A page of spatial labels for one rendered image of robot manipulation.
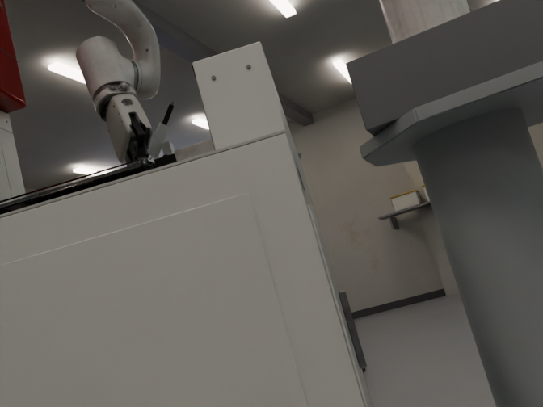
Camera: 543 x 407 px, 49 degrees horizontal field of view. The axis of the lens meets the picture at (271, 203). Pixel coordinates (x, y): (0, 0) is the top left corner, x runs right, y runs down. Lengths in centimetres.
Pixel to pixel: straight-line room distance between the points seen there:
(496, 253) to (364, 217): 990
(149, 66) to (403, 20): 56
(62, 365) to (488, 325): 54
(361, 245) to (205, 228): 1006
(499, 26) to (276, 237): 39
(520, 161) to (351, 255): 995
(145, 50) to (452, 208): 71
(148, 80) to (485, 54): 69
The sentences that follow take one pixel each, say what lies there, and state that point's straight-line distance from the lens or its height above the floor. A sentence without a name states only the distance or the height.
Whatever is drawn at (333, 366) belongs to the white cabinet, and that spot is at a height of 55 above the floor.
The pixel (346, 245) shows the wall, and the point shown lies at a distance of 1079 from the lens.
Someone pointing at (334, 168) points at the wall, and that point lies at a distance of 1092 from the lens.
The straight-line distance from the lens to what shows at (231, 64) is 80.
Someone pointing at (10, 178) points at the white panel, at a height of 105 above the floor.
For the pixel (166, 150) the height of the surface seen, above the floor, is 103.
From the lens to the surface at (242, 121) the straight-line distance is 77.
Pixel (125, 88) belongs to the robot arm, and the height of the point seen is 109.
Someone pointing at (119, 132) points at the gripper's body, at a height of 100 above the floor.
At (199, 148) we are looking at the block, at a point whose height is 90.
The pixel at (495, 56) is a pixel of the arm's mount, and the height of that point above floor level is 85.
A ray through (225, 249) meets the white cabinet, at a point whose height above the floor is 70.
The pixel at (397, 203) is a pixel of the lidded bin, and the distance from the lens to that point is 995.
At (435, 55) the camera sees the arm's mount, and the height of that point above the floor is 88.
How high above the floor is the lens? 63
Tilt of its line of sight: 9 degrees up
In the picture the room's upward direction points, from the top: 16 degrees counter-clockwise
